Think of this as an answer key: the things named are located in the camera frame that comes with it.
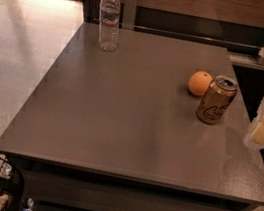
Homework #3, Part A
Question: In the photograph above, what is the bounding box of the clear plastic water bottle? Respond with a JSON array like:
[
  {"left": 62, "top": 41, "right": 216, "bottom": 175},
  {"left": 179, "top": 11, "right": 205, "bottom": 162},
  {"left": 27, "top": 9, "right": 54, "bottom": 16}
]
[{"left": 98, "top": 0, "right": 121, "bottom": 52}]

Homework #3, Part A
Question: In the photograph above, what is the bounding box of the gold soda can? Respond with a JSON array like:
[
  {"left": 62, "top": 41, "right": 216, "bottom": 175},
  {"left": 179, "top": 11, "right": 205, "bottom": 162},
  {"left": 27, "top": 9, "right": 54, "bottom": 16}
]
[{"left": 196, "top": 75, "right": 238, "bottom": 125}]

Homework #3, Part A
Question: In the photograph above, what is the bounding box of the orange fruit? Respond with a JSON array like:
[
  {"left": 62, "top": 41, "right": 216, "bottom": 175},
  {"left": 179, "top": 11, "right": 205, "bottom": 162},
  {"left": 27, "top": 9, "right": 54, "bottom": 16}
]
[{"left": 187, "top": 71, "right": 213, "bottom": 97}]

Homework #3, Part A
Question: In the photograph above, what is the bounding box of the grey metal bracket left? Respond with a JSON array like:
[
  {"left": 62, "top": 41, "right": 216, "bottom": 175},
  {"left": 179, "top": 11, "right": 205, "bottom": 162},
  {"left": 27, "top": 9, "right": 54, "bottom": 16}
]
[{"left": 122, "top": 0, "right": 137, "bottom": 30}]

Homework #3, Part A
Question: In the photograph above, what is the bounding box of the grey horizontal rail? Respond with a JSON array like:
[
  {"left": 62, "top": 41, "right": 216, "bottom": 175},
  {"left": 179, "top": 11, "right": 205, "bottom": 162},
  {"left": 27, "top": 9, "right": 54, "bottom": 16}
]
[{"left": 92, "top": 16, "right": 262, "bottom": 53}]

